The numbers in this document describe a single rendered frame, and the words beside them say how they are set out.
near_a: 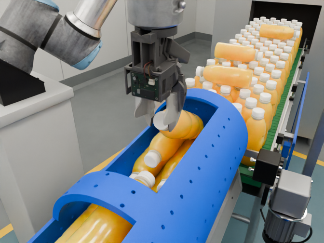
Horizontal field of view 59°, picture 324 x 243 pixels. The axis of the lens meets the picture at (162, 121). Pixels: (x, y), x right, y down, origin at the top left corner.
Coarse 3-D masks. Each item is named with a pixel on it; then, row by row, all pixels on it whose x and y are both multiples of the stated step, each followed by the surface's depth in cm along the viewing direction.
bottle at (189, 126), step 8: (184, 112) 64; (184, 120) 62; (192, 120) 67; (200, 120) 74; (176, 128) 61; (184, 128) 63; (192, 128) 67; (200, 128) 73; (168, 136) 63; (176, 136) 63; (184, 136) 66; (192, 136) 71
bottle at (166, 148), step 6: (156, 138) 75; (162, 138) 74; (168, 138) 75; (150, 144) 75; (156, 144) 74; (162, 144) 73; (168, 144) 74; (174, 144) 75; (180, 144) 79; (150, 150) 73; (156, 150) 73; (162, 150) 73; (168, 150) 74; (174, 150) 75; (162, 156) 73; (168, 156) 74
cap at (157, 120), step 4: (160, 112) 59; (164, 112) 58; (156, 116) 59; (160, 116) 59; (156, 120) 59; (160, 120) 59; (156, 124) 59; (160, 124) 59; (160, 128) 58; (164, 128) 58
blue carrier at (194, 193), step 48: (192, 96) 76; (144, 144) 85; (192, 144) 60; (240, 144) 74; (96, 192) 47; (144, 192) 47; (192, 192) 53; (48, 240) 56; (144, 240) 42; (192, 240) 49
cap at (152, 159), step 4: (148, 152) 73; (152, 152) 72; (148, 156) 71; (152, 156) 71; (156, 156) 71; (144, 160) 72; (148, 160) 72; (152, 160) 71; (156, 160) 71; (148, 164) 73; (152, 164) 72; (156, 164) 71
